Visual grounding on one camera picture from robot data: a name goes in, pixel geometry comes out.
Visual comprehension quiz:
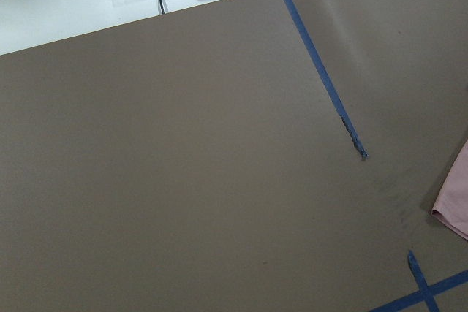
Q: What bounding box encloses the pink t-shirt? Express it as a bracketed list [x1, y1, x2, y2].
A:
[431, 142, 468, 240]

